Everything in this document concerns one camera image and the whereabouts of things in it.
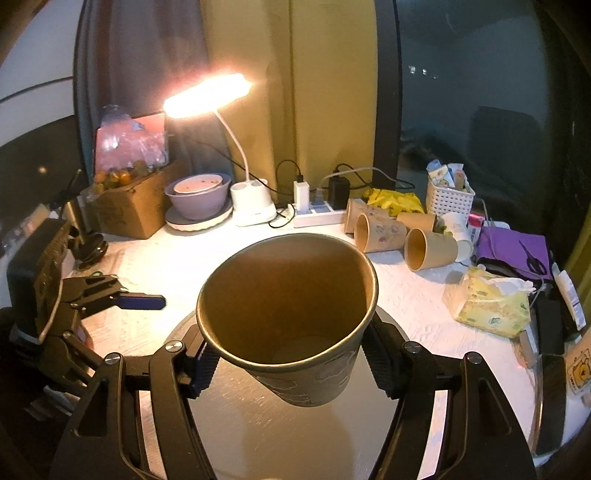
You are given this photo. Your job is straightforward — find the purple bowl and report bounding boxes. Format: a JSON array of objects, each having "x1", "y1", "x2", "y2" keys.
[{"x1": 165, "y1": 173, "x2": 232, "y2": 221}]

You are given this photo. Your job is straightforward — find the white cable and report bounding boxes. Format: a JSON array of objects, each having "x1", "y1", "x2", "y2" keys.
[{"x1": 316, "y1": 166, "x2": 416, "y2": 204}]

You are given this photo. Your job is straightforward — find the white paper cup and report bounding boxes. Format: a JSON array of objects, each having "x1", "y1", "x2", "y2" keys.
[{"x1": 438, "y1": 212, "x2": 475, "y2": 263}]

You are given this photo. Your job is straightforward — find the white tube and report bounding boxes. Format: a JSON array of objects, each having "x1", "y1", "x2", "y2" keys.
[{"x1": 551, "y1": 265, "x2": 585, "y2": 332}]

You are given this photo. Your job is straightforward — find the black charger plug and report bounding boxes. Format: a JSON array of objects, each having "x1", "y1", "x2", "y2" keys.
[{"x1": 328, "y1": 175, "x2": 352, "y2": 211}]

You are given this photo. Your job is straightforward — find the purple cloth pouch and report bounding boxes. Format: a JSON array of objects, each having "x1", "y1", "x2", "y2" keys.
[{"x1": 475, "y1": 226, "x2": 553, "y2": 281}]

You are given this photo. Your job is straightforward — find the white power strip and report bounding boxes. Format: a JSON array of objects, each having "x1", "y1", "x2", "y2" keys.
[{"x1": 288, "y1": 202, "x2": 352, "y2": 230}]

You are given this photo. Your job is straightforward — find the white desk lamp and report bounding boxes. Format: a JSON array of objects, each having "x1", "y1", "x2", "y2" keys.
[{"x1": 163, "y1": 72, "x2": 278, "y2": 228}]

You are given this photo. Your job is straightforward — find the black strap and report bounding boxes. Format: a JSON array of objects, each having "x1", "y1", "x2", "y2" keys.
[{"x1": 531, "y1": 353, "x2": 570, "y2": 459}]

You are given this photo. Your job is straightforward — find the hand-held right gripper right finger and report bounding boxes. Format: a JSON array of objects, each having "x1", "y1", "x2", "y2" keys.
[{"x1": 361, "y1": 316, "x2": 542, "y2": 480}]

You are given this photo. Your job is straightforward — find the yellow snack packet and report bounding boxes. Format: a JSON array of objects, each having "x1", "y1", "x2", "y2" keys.
[{"x1": 364, "y1": 188, "x2": 424, "y2": 218}]

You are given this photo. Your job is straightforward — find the brown paper cup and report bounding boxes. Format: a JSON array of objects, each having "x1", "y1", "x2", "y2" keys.
[
  {"x1": 353, "y1": 213, "x2": 408, "y2": 254},
  {"x1": 196, "y1": 233, "x2": 380, "y2": 408},
  {"x1": 404, "y1": 228, "x2": 459, "y2": 272},
  {"x1": 396, "y1": 211, "x2": 437, "y2": 234},
  {"x1": 344, "y1": 198, "x2": 391, "y2": 237}
]

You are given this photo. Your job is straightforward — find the yellow tissue pack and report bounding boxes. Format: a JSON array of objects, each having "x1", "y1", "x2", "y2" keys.
[{"x1": 442, "y1": 266, "x2": 532, "y2": 339}]

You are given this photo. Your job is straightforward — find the metal flask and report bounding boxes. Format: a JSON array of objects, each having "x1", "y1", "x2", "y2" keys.
[{"x1": 61, "y1": 198, "x2": 89, "y2": 237}]

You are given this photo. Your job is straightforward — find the black flat case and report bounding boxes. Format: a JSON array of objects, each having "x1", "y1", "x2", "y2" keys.
[{"x1": 534, "y1": 294, "x2": 579, "y2": 354}]

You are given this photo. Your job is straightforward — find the black round lid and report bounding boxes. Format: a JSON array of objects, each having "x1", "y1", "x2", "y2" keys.
[{"x1": 73, "y1": 233, "x2": 110, "y2": 273}]

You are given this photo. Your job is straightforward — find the pink plastic bag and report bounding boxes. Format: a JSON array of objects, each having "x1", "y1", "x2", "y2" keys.
[{"x1": 94, "y1": 104, "x2": 170, "y2": 182}]

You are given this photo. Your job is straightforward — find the white fluted plate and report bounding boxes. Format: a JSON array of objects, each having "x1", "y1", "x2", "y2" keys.
[{"x1": 165, "y1": 203, "x2": 234, "y2": 232}]

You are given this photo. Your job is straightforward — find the white plastic basket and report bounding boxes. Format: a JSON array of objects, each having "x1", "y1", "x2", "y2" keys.
[{"x1": 425, "y1": 176, "x2": 476, "y2": 221}]

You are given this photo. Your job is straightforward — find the grey curtain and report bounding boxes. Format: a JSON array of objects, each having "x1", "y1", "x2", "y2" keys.
[{"x1": 74, "y1": 0, "x2": 205, "y2": 160}]

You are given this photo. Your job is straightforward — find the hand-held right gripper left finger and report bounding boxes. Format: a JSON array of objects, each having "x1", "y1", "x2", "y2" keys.
[{"x1": 50, "y1": 324, "x2": 221, "y2": 480}]

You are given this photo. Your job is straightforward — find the black cable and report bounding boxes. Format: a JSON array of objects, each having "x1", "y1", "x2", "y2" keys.
[{"x1": 268, "y1": 159, "x2": 306, "y2": 229}]

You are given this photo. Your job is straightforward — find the cardboard box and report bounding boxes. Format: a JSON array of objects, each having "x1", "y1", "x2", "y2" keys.
[{"x1": 85, "y1": 158, "x2": 191, "y2": 240}]

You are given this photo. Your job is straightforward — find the black scissors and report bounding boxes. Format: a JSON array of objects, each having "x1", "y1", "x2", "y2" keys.
[{"x1": 518, "y1": 239, "x2": 549, "y2": 276}]

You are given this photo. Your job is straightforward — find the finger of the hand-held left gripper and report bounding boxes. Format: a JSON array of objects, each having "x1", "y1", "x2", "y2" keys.
[
  {"x1": 61, "y1": 272, "x2": 167, "y2": 329},
  {"x1": 42, "y1": 329, "x2": 105, "y2": 384}
]

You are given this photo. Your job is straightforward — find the round grey metal tray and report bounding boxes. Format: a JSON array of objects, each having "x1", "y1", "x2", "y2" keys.
[{"x1": 137, "y1": 308, "x2": 417, "y2": 480}]

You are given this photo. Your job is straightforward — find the yellow cartoon card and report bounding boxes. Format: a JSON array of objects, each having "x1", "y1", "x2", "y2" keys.
[{"x1": 564, "y1": 342, "x2": 591, "y2": 409}]

